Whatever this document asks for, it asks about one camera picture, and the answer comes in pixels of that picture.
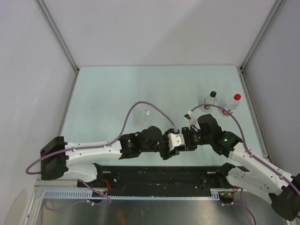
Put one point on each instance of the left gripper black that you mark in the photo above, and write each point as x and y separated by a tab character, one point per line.
168	153

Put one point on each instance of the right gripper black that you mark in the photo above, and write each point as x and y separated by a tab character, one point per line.
187	132

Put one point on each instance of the tall clear bottle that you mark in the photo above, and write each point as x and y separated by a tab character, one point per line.
146	116

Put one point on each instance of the short clear bottle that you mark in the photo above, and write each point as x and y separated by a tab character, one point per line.
209	101

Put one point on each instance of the black bottle cap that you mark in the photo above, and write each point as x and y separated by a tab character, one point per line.
213	94

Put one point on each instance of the clear bottle red label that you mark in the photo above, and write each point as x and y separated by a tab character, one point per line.
230	106

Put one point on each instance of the red bottle cap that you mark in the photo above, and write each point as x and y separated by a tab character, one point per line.
237	97

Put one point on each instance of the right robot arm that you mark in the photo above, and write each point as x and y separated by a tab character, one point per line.
277	187

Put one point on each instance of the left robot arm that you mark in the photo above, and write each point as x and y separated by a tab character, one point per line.
68	160

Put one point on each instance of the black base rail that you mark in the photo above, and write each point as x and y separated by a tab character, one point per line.
159	179

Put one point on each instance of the slotted cable duct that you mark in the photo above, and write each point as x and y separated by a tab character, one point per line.
210	194

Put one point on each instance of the right aluminium corner post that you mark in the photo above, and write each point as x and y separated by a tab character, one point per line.
271	16

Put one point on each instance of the aluminium corner post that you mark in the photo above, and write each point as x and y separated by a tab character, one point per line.
271	16
56	33

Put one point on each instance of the left aluminium corner post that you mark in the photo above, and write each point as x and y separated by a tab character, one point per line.
56	33

